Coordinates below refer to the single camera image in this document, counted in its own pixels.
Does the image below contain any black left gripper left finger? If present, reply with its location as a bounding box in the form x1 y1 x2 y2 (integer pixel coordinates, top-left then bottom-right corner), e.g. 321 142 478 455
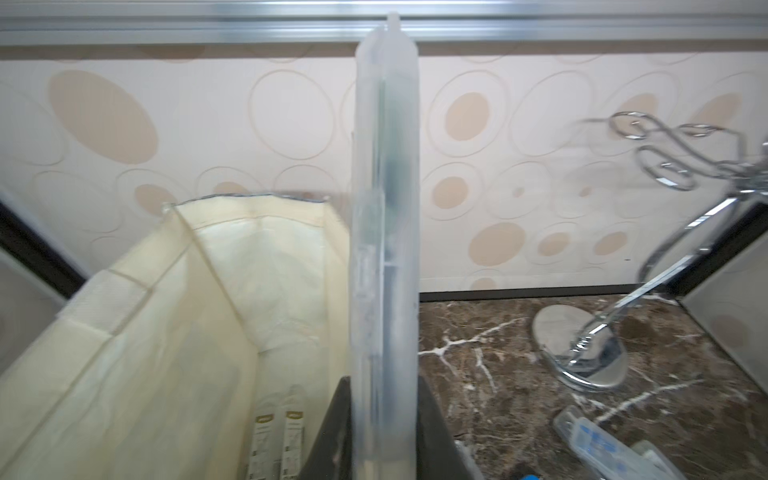
298 376 353 480

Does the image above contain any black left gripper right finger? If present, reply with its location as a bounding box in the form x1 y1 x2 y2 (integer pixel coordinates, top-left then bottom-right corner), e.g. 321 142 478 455
417 376 472 480

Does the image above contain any clear M&G compass case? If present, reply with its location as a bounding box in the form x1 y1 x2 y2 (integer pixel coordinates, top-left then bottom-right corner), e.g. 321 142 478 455
279 385 306 480

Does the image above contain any Starry Night canvas tote bag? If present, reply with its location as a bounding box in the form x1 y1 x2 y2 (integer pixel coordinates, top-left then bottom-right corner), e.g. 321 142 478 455
1 195 349 479

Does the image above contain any clear case blue label stacked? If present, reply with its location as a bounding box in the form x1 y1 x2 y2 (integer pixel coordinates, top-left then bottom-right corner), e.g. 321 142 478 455
552 406 686 480

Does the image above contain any chrome jewelry stand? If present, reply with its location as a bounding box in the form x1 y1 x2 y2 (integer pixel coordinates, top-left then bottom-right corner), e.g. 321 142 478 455
530 110 768 394

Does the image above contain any black corner frame post left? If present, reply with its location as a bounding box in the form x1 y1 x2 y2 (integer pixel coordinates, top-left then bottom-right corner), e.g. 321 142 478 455
1 203 86 299

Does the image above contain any black corner frame post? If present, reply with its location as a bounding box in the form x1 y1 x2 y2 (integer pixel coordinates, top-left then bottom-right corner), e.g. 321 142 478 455
663 203 767 298
1 203 86 299

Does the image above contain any black corner frame post right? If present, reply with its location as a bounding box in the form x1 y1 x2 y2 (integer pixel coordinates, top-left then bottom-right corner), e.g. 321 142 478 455
663 203 767 298

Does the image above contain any aluminium frame rail back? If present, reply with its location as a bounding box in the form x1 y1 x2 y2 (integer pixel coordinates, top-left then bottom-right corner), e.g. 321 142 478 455
1 1 767 46

